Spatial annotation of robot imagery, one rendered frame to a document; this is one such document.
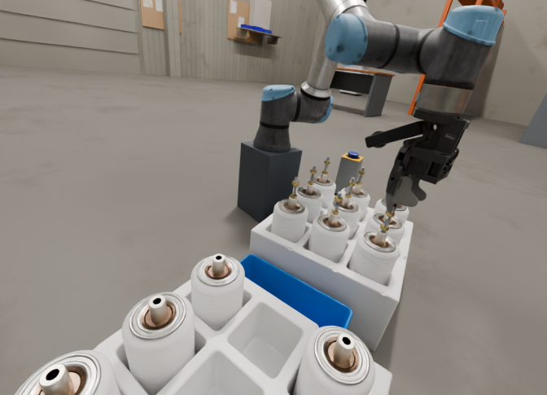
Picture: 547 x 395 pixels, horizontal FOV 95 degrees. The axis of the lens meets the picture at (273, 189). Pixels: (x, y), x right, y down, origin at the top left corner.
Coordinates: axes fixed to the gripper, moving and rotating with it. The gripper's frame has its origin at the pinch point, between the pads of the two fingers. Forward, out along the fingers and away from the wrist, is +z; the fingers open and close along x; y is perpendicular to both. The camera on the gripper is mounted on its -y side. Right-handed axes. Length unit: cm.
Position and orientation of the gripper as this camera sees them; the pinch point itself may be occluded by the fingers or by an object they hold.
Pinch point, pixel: (390, 204)
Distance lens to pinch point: 60.8
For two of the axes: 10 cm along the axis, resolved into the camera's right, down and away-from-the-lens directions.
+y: 6.7, 4.0, -6.3
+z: -1.2, 8.9, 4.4
